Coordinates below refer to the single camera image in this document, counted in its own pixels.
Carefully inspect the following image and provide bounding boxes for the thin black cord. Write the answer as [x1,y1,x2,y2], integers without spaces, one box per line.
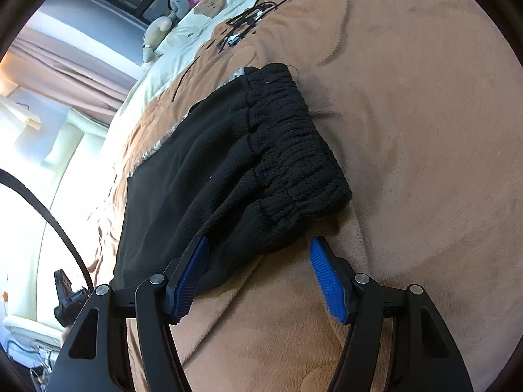
[172,51,205,103]

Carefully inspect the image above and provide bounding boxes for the beige plush toy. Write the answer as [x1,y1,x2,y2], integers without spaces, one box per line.
[141,16,176,64]

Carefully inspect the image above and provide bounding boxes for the black cable bundle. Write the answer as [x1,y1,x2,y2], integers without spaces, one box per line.
[214,0,311,54]

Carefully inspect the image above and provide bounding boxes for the brown blanket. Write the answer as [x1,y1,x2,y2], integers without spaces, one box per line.
[84,0,519,392]

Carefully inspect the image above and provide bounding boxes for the grey elephant plush toy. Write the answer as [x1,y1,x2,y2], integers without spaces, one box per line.
[169,0,191,21]

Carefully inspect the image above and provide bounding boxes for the pink curtain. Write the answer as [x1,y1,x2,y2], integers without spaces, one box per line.
[8,33,135,109]

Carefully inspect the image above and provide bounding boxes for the cream sofa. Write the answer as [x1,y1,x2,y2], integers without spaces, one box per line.
[37,108,111,323]

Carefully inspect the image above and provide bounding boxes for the black pants with patterned lining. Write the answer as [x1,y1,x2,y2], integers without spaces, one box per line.
[111,62,353,295]

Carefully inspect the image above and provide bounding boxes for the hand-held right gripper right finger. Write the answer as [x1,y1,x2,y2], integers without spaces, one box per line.
[308,236,475,392]

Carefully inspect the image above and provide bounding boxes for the bear print quilt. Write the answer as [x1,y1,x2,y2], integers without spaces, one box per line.
[118,0,319,115]

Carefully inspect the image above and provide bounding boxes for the white hanging garment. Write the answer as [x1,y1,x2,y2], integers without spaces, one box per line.
[0,98,42,131]

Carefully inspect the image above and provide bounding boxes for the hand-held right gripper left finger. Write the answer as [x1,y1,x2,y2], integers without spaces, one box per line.
[47,235,209,392]

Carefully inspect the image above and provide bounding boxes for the thick black cable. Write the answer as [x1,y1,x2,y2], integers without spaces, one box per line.
[0,169,96,295]

